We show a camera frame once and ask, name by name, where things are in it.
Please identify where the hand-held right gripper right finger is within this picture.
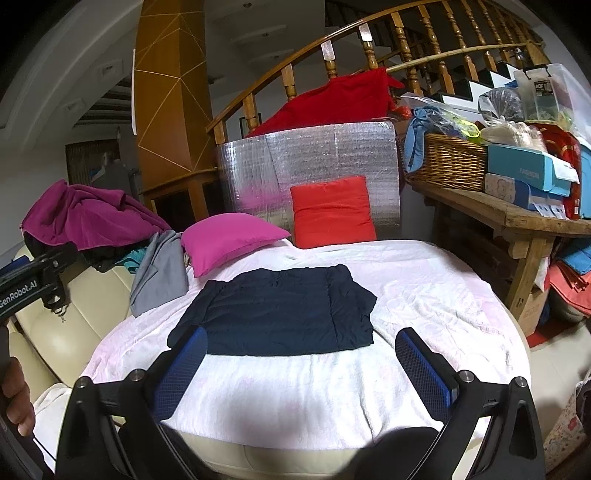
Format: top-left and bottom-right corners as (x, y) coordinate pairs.
(394, 327), (548, 480)

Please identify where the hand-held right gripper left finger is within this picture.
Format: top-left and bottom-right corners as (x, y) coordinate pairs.
(55, 324), (209, 480)

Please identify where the navy puffer jacket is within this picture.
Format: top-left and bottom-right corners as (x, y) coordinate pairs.
(167, 264), (377, 358)

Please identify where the person's left hand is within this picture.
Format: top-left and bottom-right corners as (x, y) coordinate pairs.
(0, 357), (36, 435)

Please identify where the cream leather sofa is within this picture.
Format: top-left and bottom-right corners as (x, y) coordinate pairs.
(0, 244), (370, 480)

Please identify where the black garment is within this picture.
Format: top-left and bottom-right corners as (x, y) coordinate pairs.
(23, 231), (139, 273)

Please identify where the magenta fleece garment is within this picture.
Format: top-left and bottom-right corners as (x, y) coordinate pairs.
(22, 179), (172, 252)

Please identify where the grey garment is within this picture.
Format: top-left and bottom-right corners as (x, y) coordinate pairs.
(129, 230), (190, 318)

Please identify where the teal garment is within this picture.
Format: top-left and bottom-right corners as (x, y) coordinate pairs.
(113, 249), (148, 274)

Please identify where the white blanket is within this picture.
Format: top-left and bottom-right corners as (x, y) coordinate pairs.
(81, 239), (532, 450)

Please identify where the cardboard box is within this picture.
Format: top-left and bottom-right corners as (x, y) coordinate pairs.
(517, 286), (550, 335)

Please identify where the white cloth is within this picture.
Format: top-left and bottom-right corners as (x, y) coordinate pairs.
(32, 383), (72, 462)

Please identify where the magenta pillow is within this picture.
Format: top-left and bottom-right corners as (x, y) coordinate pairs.
(181, 213), (293, 278)

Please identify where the dark lattice door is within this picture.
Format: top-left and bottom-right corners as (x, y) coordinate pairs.
(65, 141), (121, 185)

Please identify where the patterned gift bag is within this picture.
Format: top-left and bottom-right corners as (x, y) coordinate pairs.
(544, 369), (591, 472)

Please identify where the coral pink bag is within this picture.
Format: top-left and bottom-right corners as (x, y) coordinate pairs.
(549, 261), (591, 319)

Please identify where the red pillow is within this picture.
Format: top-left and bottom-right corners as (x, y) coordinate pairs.
(290, 175), (377, 249)

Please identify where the wooden table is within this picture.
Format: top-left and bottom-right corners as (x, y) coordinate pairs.
(409, 178), (591, 324)

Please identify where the blue bag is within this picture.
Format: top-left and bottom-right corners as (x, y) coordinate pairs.
(556, 237), (591, 273)

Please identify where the white patterned box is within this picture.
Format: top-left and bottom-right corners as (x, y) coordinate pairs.
(485, 173), (518, 201)

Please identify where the blue and white box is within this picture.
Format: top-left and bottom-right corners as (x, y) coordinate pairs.
(512, 179), (568, 217)

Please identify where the wicker basket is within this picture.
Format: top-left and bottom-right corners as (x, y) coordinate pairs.
(406, 133), (489, 192)

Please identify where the blue shoe box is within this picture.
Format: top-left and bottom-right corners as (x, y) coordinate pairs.
(487, 144), (580, 193)

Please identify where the light blue cloth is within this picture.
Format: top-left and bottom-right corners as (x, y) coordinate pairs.
(404, 106), (444, 174)

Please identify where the silver foil insulation board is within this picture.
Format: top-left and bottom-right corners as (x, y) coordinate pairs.
(216, 121), (402, 241)

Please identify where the orange wooden pillar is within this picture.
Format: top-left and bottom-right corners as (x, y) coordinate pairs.
(133, 0), (222, 222)

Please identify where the yellow green plastic bag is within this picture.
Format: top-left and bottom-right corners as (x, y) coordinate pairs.
(443, 113), (483, 139)

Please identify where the plastic bag with cream contents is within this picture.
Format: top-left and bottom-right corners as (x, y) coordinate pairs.
(480, 121), (550, 151)

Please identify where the red patterned cloth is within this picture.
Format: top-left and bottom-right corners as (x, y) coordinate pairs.
(531, 124), (583, 220)

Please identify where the plastic bag with dark contents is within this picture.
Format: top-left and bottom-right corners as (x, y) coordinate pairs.
(478, 88), (527, 121)

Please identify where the red blanket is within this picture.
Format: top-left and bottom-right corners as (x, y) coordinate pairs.
(247, 67), (406, 138)

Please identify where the black and white staircase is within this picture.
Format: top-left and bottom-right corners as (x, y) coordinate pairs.
(438, 60), (520, 104)

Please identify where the wooden stair railing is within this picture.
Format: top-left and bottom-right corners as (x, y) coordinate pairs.
(205, 0), (552, 144)

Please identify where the clear plastic storage box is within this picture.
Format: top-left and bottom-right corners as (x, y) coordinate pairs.
(513, 64), (587, 123)

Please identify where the bamboo pole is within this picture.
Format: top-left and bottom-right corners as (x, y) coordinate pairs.
(385, 42), (529, 73)

